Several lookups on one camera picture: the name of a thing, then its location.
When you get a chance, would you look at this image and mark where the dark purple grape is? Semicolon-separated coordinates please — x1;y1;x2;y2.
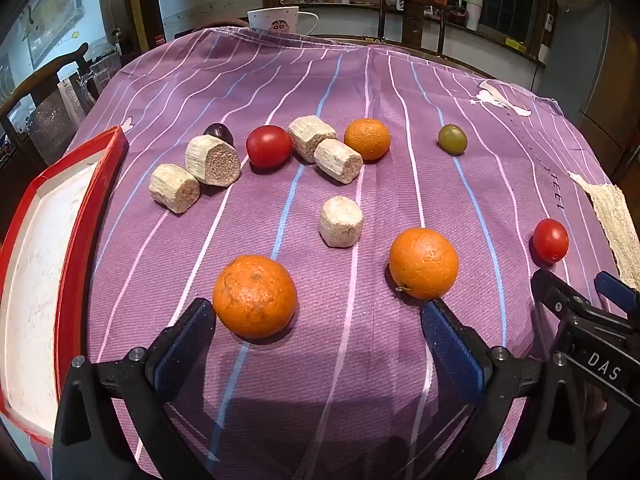
203;123;235;147

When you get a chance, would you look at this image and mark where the orange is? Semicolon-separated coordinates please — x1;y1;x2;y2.
389;227;460;301
212;254;298;339
344;118;392;162

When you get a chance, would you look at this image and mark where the purple striped tablecloth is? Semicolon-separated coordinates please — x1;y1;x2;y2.
50;25;631;480

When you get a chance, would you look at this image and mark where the peeled sugarcane piece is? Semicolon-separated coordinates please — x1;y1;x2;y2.
319;196;365;248
149;163;201;214
185;135;243;188
288;115;338;163
313;138;364;184

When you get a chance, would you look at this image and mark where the dark wooden chair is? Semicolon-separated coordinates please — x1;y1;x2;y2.
372;0;468;56
0;42;101;161

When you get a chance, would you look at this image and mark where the framed wall painting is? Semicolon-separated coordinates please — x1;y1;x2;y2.
20;0;86;61

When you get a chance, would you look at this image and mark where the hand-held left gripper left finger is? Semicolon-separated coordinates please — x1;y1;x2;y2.
52;297;218;480

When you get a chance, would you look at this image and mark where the beige woven cloth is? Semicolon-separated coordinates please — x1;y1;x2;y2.
567;170;640;291

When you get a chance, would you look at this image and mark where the red tomato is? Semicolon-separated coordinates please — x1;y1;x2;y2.
532;218;570;264
246;125;294;169

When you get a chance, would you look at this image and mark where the red white tray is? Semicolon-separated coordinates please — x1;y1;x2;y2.
0;126;130;448

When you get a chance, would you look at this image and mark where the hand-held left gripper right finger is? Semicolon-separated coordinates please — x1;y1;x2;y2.
420;297;601;480

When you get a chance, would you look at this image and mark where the white cartoon mug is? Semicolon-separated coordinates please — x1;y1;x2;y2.
246;6;319;36

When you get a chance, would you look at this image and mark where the white tumbler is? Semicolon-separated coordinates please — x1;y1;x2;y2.
458;0;485;31

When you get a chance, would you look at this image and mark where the green grape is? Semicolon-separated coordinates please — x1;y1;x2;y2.
438;124;468;155

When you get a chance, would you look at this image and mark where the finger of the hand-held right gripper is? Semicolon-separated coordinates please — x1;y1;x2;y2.
594;271;640;316
531;269;593;323

